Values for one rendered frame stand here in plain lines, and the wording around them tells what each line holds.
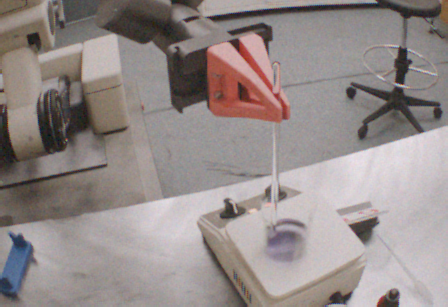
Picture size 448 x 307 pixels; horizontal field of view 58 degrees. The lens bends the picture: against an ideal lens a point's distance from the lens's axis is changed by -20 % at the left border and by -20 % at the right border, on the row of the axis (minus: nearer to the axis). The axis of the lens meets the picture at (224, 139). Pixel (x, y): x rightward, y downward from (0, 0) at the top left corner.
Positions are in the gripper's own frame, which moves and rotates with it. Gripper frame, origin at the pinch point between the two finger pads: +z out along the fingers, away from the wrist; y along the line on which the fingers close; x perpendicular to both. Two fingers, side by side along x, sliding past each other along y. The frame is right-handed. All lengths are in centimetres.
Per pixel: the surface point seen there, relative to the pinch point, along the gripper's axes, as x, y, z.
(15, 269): 24.9, -30.0, -17.7
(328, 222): 16.9, 6.9, 0.9
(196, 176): 101, 36, -99
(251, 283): 19.2, -3.7, 1.9
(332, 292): 21.7, 3.8, 7.2
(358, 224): 23.5, 14.2, -0.3
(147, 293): 25.8, -13.1, -6.8
